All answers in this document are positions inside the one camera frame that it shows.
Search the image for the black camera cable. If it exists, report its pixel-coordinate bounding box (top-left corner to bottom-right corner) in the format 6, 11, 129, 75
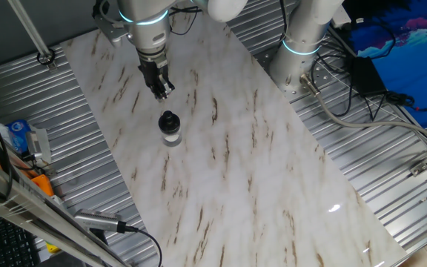
116, 221, 163, 267

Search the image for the perforated robot base plate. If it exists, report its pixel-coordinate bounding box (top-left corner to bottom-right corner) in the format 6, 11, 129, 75
254, 46, 335, 103

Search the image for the clear glass jar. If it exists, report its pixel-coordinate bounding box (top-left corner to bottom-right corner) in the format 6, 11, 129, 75
160, 129, 182, 148

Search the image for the aluminium frame beam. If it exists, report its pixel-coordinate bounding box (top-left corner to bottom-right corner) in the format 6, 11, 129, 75
0, 150, 131, 267

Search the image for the black keyboard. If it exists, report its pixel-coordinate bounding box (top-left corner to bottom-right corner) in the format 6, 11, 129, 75
0, 207, 42, 267

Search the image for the thick grey robot cable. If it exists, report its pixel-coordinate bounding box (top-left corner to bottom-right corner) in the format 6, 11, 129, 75
299, 73, 427, 149

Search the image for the black power adapter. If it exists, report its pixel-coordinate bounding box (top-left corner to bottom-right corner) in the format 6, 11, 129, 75
349, 56, 388, 97

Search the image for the silver ribbed camera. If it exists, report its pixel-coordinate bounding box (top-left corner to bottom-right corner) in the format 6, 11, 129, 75
73, 208, 128, 234
25, 128, 53, 165

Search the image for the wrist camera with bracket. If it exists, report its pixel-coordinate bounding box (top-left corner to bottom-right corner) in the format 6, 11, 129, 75
92, 0, 130, 47

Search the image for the orange button box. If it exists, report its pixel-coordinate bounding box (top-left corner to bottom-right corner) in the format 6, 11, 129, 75
30, 173, 55, 197

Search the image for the aluminium pole with foot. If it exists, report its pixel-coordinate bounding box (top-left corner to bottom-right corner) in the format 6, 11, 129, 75
7, 0, 57, 72

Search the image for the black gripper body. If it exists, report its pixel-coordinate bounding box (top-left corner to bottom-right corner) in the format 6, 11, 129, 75
138, 55, 171, 88

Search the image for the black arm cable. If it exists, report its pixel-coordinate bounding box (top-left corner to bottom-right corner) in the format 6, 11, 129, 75
168, 5, 200, 37

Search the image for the blue cloth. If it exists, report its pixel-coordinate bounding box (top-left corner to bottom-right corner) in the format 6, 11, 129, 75
346, 0, 427, 129

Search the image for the white marble pattern board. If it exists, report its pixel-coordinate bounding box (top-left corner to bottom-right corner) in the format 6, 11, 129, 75
60, 9, 409, 267

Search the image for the blue white tissue pack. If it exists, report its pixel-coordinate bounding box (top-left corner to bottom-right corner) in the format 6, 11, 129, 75
5, 119, 33, 155

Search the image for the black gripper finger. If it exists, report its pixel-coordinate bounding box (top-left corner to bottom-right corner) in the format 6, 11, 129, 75
160, 72, 176, 99
149, 73, 165, 101

